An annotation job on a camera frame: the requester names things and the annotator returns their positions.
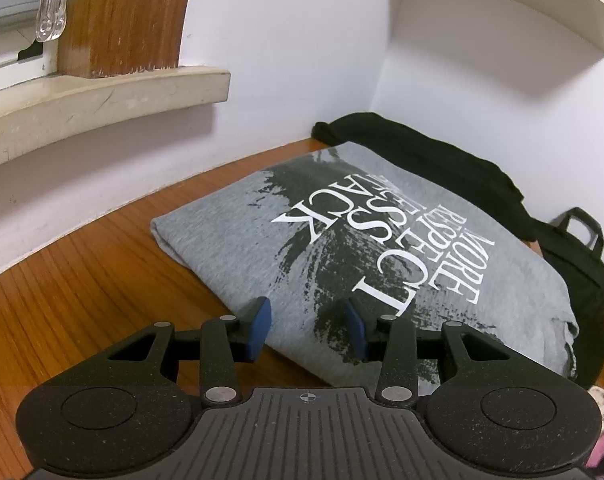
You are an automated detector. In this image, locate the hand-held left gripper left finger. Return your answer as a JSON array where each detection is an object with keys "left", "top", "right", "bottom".
[{"left": 106, "top": 296, "right": 273, "bottom": 407}]

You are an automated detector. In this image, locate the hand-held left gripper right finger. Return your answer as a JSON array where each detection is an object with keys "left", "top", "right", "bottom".
[{"left": 342, "top": 297, "right": 511, "bottom": 407}]

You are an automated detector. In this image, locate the grey shirt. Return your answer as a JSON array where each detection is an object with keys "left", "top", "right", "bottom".
[{"left": 149, "top": 141, "right": 581, "bottom": 392}]

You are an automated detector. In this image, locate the black garment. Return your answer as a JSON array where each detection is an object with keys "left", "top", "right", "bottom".
[{"left": 312, "top": 112, "right": 536, "bottom": 247}]

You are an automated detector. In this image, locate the black bag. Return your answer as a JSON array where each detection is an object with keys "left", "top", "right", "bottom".
[{"left": 524, "top": 206, "right": 604, "bottom": 389}]

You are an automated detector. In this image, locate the cream window sill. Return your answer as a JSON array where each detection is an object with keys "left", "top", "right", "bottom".
[{"left": 0, "top": 65, "right": 232, "bottom": 174}]

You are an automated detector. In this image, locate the white shelf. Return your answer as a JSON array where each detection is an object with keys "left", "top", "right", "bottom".
[{"left": 371, "top": 0, "right": 604, "bottom": 113}]

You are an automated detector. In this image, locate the wooden window frame post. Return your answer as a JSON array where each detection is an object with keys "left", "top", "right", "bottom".
[{"left": 57, "top": 0, "right": 199, "bottom": 80}]

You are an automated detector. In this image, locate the clear plastic cord pull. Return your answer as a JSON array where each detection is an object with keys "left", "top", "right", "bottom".
[{"left": 34, "top": 0, "right": 79, "bottom": 44}]

